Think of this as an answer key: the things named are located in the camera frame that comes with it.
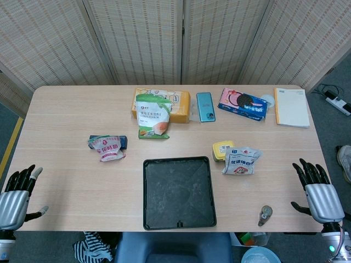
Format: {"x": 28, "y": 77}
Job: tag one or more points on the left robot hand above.
{"x": 12, "y": 204}

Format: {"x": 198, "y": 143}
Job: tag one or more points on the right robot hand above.
{"x": 325, "y": 201}

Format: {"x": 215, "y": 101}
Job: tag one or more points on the white red snack bag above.
{"x": 241, "y": 164}

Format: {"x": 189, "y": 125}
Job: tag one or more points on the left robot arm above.
{"x": 5, "y": 243}

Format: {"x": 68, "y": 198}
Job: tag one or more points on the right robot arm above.
{"x": 336, "y": 241}

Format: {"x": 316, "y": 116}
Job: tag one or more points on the red white MSG bag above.
{"x": 108, "y": 150}

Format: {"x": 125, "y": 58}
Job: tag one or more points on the black square tray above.
{"x": 178, "y": 191}

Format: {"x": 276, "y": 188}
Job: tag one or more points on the green white snack pouch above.
{"x": 152, "y": 117}

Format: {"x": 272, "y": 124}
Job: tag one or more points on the grey sneaker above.
{"x": 345, "y": 161}

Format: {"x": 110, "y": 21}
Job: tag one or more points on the correction tape dispenser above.
{"x": 265, "y": 213}

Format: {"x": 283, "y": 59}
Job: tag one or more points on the light blue bowl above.
{"x": 260, "y": 256}

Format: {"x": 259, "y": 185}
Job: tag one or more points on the colourful puzzle cube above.
{"x": 246, "y": 239}

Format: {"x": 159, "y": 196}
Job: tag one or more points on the black white striped cloth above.
{"x": 91, "y": 246}

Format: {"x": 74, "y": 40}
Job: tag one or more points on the white notebook yellow spine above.
{"x": 292, "y": 108}

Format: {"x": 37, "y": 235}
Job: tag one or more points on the white power strip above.
{"x": 338, "y": 102}

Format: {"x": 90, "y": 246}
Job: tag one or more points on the round translucent lid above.
{"x": 270, "y": 100}

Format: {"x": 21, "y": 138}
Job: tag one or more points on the yellow-lidded green container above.
{"x": 219, "y": 149}

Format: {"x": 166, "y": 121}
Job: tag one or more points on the blue pink cookie box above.
{"x": 241, "y": 105}

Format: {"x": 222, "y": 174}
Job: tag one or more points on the dark blue box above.
{"x": 124, "y": 142}

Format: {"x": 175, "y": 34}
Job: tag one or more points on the teal smartphone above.
{"x": 205, "y": 107}

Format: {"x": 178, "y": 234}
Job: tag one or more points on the blue chair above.
{"x": 175, "y": 246}

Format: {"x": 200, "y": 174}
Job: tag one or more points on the clear plastic wrapper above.
{"x": 194, "y": 112}

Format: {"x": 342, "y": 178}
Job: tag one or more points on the yellow tissue pack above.
{"x": 181, "y": 107}

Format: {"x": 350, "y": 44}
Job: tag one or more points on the woven folding screen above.
{"x": 137, "y": 41}

